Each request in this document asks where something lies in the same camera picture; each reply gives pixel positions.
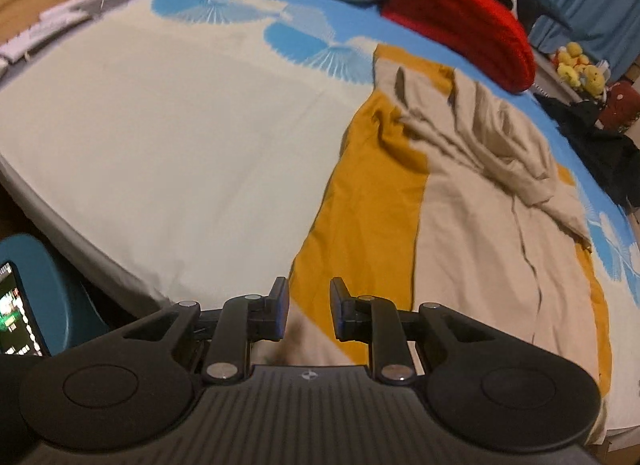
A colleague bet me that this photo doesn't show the red folded blanket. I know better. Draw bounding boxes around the red folded blanket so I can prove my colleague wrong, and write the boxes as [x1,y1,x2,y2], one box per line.
[381,0,537,94]

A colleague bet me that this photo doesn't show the black clothes pile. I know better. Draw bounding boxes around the black clothes pile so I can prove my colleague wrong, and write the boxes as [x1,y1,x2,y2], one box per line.
[537,92,640,208]

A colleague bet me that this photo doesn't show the yellow duck plush toy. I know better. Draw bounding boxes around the yellow duck plush toy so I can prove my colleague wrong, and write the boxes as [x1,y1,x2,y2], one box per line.
[556,42,586,88]

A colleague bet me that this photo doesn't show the blue plastic chair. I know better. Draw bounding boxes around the blue plastic chair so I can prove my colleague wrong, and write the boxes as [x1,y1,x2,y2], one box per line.
[0,234,115,358]

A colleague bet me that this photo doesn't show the dark red plush cushion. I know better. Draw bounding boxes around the dark red plush cushion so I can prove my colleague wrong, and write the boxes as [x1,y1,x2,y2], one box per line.
[600,82,640,136]

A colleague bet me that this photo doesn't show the smartphone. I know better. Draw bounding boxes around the smartphone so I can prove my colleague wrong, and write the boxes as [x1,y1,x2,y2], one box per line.
[0,260,51,357]

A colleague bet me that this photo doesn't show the white window ledge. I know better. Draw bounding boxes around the white window ledge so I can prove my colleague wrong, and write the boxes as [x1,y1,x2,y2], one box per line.
[529,15,568,96]

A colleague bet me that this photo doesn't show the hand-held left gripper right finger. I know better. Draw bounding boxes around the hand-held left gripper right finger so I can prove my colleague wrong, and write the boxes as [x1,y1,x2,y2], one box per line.
[329,277,506,386]

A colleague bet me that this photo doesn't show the beige and yellow hoodie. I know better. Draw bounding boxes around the beige and yellow hoodie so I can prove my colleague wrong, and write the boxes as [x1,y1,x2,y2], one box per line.
[252,44,613,433]

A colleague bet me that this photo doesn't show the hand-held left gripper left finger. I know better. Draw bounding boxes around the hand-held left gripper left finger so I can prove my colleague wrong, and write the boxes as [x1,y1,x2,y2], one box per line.
[120,276,292,386]

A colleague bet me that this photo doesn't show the yellow bear plush toy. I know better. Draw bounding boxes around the yellow bear plush toy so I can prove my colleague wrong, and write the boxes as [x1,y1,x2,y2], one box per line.
[577,65,607,96]

